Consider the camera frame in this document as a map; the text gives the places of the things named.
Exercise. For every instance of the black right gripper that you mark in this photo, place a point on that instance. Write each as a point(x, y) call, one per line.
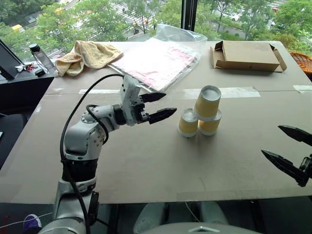
point(307, 165)

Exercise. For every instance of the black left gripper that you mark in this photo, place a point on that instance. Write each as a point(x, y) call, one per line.
point(139, 111)

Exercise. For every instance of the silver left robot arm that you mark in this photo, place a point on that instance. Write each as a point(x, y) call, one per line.
point(80, 139)

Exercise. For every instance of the yellow paper cup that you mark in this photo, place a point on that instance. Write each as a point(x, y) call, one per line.
point(207, 104)
point(187, 125)
point(208, 126)

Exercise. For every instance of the clear plastic bag pink sheets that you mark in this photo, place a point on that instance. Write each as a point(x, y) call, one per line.
point(158, 63)

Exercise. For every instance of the short white tape strip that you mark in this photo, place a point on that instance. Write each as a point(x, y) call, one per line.
point(303, 88)

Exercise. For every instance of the long white tape strip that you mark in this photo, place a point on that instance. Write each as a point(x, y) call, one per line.
point(234, 92)

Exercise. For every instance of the beige terry towel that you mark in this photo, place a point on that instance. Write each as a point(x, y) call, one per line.
point(95, 54)

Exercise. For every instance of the orange wicker basket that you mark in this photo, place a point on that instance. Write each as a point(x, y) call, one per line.
point(303, 62)

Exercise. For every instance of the flat brown cardboard box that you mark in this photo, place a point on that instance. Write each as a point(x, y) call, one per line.
point(248, 54)

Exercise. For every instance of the silver robot torso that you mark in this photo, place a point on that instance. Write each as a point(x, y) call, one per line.
point(158, 217)

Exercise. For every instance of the small black round object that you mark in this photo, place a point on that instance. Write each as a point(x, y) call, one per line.
point(39, 72)

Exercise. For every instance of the clear bottle black cap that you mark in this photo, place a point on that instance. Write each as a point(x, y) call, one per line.
point(41, 58)

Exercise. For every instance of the red key bundle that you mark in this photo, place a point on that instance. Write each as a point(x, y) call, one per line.
point(28, 66)

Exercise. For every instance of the black side desk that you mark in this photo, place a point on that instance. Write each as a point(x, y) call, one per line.
point(22, 90)

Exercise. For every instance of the black monitor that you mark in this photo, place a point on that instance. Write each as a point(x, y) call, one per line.
point(7, 61)

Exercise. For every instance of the purple shoe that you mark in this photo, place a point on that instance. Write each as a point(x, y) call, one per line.
point(31, 223)

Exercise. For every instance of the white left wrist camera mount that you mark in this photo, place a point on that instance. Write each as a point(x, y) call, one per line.
point(129, 97)

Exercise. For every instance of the black window frame post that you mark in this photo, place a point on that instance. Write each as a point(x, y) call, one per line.
point(189, 14)

